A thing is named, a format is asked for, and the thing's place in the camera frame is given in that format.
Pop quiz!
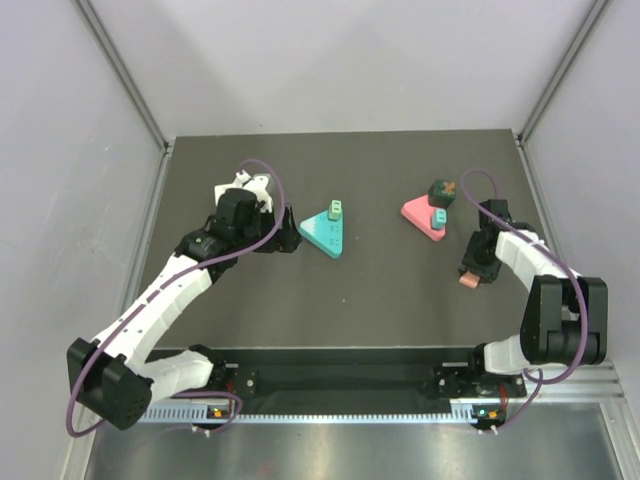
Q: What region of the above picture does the pink small cube plug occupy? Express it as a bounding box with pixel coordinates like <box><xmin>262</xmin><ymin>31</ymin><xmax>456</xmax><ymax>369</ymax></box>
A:
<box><xmin>459</xmin><ymin>272</ymin><xmax>481</xmax><ymax>289</ymax></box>

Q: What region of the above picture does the mint green small plug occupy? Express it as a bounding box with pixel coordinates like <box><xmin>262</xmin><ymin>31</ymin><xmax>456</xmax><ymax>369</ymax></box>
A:
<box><xmin>327</xmin><ymin>199</ymin><xmax>343</xmax><ymax>222</ymax></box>

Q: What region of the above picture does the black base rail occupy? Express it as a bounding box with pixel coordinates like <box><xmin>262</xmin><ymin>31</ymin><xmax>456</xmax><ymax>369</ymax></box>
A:
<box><xmin>183</xmin><ymin>347</ymin><xmax>526</xmax><ymax>400</ymax></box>

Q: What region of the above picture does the teal small cube plug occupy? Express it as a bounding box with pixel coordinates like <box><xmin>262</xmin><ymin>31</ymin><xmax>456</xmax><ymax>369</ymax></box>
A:
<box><xmin>431</xmin><ymin>208</ymin><xmax>448</xmax><ymax>231</ymax></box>

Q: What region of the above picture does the pink triangular power strip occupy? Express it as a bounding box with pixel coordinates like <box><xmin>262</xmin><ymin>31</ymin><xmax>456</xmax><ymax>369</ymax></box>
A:
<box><xmin>401</xmin><ymin>195</ymin><xmax>446</xmax><ymax>242</ymax></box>

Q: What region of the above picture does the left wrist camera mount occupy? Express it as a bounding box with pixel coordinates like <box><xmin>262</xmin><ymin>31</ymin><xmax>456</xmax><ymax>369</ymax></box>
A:
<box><xmin>232</xmin><ymin>170</ymin><xmax>274</xmax><ymax>213</ymax></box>

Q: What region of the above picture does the plain white cube socket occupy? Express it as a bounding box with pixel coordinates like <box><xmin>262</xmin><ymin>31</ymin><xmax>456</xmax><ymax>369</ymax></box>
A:
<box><xmin>214</xmin><ymin>183</ymin><xmax>235</xmax><ymax>205</ymax></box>

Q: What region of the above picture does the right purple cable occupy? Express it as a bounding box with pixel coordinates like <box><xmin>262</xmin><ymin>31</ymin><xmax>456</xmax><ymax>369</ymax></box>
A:
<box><xmin>459</xmin><ymin>169</ymin><xmax>591</xmax><ymax>436</ymax></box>

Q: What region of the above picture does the teal triangular power strip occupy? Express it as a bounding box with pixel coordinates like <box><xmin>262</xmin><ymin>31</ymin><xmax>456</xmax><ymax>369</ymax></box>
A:
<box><xmin>299</xmin><ymin>210</ymin><xmax>344</xmax><ymax>259</ymax></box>

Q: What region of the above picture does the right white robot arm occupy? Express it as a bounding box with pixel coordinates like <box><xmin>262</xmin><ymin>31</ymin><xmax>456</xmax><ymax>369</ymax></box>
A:
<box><xmin>459</xmin><ymin>199</ymin><xmax>608</xmax><ymax>396</ymax></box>

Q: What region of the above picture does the dark green cube plug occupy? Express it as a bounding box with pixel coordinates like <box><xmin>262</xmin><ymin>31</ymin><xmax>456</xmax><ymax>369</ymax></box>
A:
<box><xmin>428</xmin><ymin>179</ymin><xmax>456</xmax><ymax>209</ymax></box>

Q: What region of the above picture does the grey slotted cable duct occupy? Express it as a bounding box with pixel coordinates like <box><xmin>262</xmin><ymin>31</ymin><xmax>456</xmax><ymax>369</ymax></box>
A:
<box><xmin>134</xmin><ymin>402</ymin><xmax>506</xmax><ymax>425</ymax></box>

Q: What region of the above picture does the white triangular power strip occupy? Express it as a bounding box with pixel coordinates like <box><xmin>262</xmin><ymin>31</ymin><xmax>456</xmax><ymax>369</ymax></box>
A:
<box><xmin>249</xmin><ymin>174</ymin><xmax>272</xmax><ymax>190</ymax></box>

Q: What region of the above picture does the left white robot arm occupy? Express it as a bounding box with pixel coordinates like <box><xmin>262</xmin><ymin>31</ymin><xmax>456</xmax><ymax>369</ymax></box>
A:
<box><xmin>66</xmin><ymin>174</ymin><xmax>301</xmax><ymax>430</ymax></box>

